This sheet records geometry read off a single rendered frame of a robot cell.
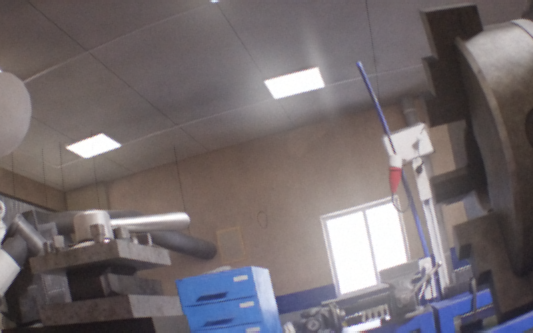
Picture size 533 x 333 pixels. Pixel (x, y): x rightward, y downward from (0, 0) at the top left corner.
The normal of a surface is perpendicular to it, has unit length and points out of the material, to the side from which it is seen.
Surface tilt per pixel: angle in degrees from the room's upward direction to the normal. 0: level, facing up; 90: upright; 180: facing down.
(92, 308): 90
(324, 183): 90
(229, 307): 90
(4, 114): 115
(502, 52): 60
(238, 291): 90
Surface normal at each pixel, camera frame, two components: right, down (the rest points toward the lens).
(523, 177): -0.14, 0.05
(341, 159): -0.20, -0.20
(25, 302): 0.75, -0.04
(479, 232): -0.27, -0.62
